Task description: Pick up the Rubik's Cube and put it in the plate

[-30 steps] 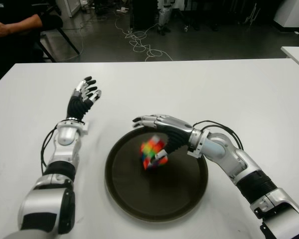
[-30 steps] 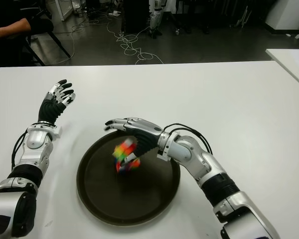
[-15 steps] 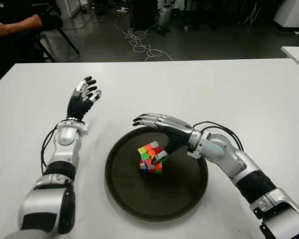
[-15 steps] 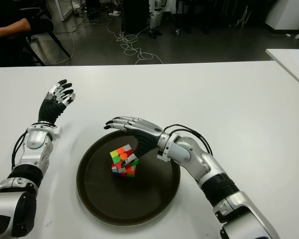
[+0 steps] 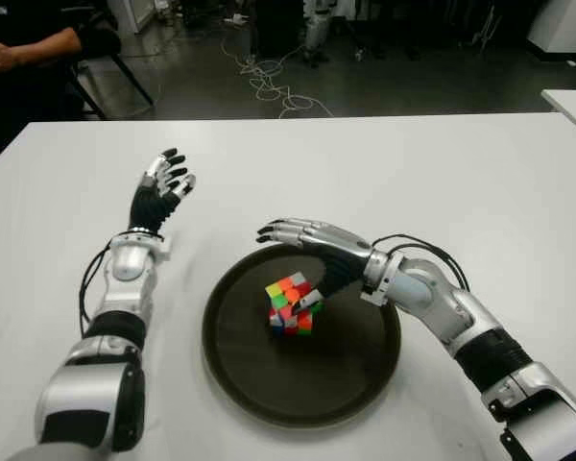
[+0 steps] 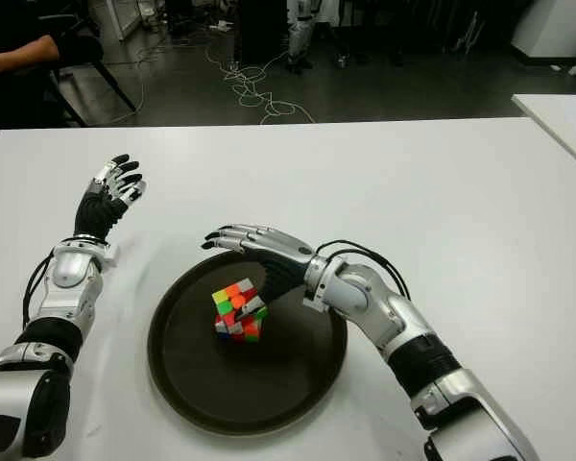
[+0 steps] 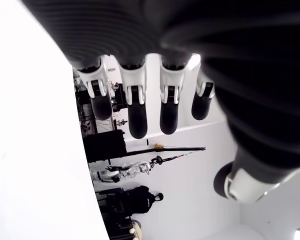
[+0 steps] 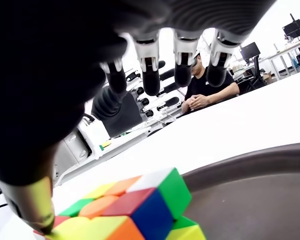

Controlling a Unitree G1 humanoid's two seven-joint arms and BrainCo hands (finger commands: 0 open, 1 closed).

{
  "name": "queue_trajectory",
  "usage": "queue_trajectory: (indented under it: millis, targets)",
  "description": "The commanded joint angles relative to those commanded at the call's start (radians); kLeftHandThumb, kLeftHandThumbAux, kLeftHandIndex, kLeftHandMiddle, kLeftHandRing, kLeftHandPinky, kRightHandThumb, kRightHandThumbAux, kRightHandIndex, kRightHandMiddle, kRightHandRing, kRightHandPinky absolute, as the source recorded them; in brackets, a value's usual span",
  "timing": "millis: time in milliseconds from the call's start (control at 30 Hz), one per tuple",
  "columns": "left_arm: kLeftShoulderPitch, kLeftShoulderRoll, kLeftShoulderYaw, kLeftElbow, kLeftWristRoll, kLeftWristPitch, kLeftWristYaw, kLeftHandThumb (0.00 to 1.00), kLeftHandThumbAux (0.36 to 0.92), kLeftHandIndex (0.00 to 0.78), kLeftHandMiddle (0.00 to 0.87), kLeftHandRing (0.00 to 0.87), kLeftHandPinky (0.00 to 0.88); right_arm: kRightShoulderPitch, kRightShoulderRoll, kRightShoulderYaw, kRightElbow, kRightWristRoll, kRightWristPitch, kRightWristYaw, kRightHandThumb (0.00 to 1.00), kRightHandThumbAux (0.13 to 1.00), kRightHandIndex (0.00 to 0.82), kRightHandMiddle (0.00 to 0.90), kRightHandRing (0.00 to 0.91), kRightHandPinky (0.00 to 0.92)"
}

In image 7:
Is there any cluttered equipment shelf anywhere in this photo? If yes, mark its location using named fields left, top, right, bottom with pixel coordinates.
left=74, top=71, right=128, bottom=137

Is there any black equipment case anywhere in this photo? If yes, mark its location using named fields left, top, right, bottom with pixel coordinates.
left=83, top=129, right=128, bottom=164

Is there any black support pole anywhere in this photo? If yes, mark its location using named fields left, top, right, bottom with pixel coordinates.
left=126, top=145, right=207, bottom=158

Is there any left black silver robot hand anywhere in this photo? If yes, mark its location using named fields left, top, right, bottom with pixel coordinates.
left=22, top=0, right=300, bottom=205

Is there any person in black hoodie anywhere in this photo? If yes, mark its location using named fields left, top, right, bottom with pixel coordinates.
left=96, top=184, right=165, bottom=219

